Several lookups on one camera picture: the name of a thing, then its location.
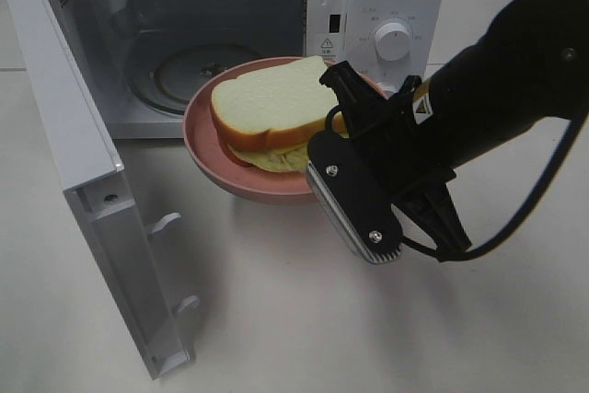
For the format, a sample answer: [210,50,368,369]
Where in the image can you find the white microwave door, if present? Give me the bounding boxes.
[7,0,199,379]

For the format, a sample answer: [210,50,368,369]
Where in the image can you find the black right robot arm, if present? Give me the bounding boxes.
[306,0,588,264]

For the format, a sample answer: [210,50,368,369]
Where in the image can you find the upper white power knob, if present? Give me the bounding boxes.
[374,18,412,62]

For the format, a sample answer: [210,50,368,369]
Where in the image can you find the pink round plate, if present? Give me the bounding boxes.
[181,56,390,205]

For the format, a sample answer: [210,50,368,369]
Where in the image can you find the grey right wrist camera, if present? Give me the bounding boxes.
[305,130,403,265]

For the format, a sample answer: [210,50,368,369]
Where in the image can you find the sandwich with lettuce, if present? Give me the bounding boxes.
[211,56,338,173]

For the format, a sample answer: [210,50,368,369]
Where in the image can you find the glass microwave turntable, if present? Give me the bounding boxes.
[124,43,260,115]

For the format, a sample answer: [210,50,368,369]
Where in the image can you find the white timer knob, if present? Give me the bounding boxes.
[377,82,398,98]

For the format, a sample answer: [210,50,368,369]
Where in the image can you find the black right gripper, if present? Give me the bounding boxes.
[319,62,471,258]

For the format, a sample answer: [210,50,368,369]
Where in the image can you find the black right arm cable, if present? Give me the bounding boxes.
[324,105,589,261]

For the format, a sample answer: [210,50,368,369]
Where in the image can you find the white microwave oven body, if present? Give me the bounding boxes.
[73,0,441,139]

